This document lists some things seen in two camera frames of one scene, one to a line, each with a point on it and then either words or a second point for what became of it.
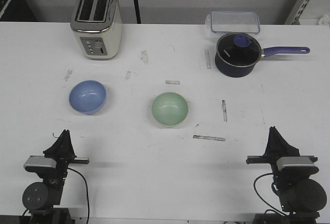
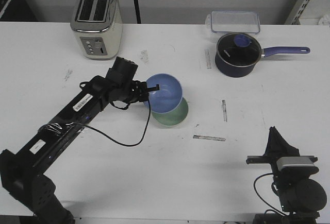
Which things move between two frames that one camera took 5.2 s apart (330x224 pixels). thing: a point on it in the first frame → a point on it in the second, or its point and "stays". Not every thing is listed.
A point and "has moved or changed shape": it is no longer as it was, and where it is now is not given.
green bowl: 169,109 stays
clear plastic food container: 233,21 stays
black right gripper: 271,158 stays
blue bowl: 87,97 has moved or changed shape
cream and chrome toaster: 97,21 stays
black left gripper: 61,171 → 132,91
